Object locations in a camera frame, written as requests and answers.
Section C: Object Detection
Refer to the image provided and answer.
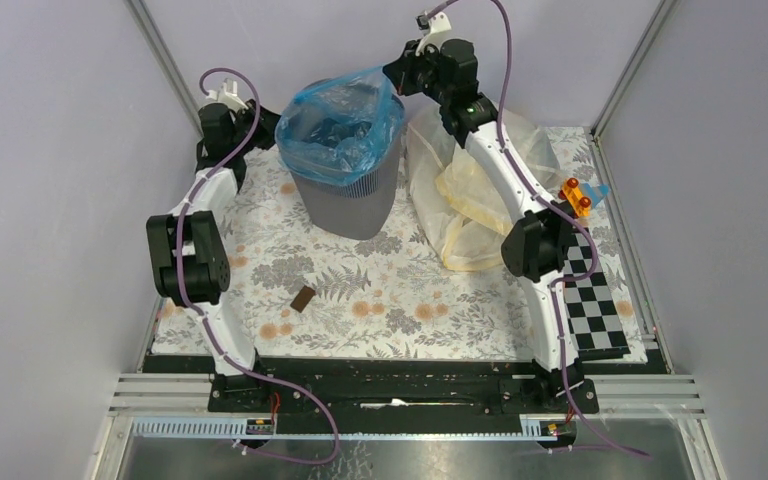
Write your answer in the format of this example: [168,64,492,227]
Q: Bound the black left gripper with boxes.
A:
[230,98,298,154]

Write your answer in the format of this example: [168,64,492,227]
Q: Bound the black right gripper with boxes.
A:
[382,39,451,107]

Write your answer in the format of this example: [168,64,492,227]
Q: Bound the blue plastic trash bag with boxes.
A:
[274,66,405,186]

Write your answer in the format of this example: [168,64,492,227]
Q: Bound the translucent white plastic bag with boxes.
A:
[405,102,561,273]

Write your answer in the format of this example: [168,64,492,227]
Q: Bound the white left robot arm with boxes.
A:
[146,99,279,411]

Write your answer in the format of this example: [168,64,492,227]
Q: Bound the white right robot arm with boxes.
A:
[383,39,584,412]

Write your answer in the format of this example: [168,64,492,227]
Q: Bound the grey mesh trash bin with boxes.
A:
[284,128,403,240]

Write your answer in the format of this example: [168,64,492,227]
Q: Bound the brown rectangular block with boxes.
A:
[290,285,316,313]

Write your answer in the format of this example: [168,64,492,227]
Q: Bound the floral patterned table mat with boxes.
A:
[151,125,625,363]

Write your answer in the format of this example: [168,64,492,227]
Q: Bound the orange toy block car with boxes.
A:
[559,177,593,218]

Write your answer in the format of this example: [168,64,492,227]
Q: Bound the blue toy piece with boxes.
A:
[587,185,611,208]

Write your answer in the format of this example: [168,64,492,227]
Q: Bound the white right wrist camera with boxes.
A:
[415,11,451,56]

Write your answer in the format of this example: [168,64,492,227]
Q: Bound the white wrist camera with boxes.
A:
[415,11,451,56]
[206,78,250,113]

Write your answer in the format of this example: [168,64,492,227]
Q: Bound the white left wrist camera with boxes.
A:
[206,78,250,113]

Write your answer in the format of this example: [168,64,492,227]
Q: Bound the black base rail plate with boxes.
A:
[142,355,601,437]

